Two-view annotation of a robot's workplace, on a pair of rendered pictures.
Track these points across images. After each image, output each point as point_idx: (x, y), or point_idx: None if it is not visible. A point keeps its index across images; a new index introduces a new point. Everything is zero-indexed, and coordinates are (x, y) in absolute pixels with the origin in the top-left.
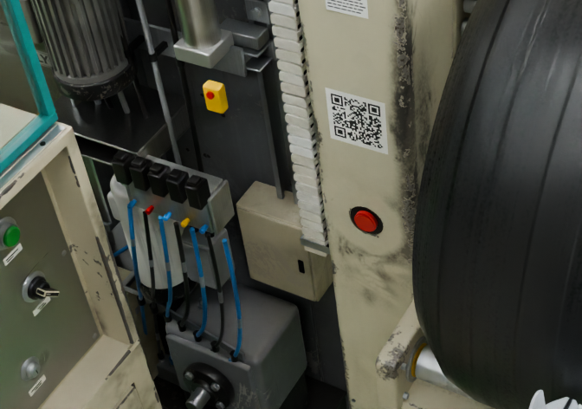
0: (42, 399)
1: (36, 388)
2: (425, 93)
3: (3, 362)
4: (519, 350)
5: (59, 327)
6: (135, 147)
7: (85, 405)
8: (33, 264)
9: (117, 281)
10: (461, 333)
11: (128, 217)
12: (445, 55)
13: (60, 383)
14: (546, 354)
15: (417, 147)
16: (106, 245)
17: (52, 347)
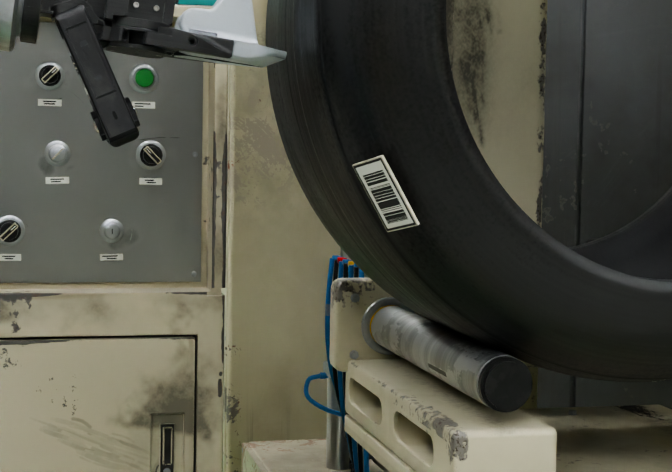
0: (110, 277)
1: (109, 258)
2: (479, 4)
3: (89, 196)
4: (278, 12)
5: (159, 222)
6: None
7: (131, 293)
8: (159, 134)
9: (219, 198)
10: (266, 24)
11: (328, 271)
12: None
13: (137, 286)
14: (284, 1)
15: (456, 60)
16: (221, 150)
17: (143, 236)
